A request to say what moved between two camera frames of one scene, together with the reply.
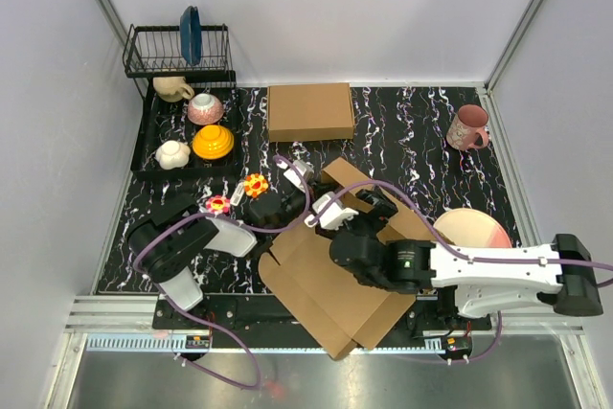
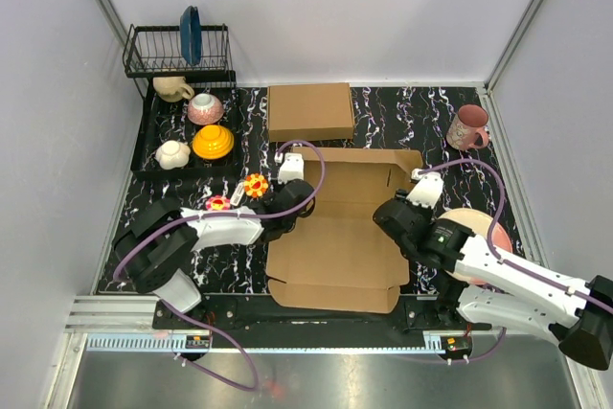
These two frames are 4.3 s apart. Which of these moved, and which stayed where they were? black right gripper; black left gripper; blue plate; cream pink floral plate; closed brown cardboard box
Moved: black right gripper
Stayed: black left gripper; blue plate; cream pink floral plate; closed brown cardboard box
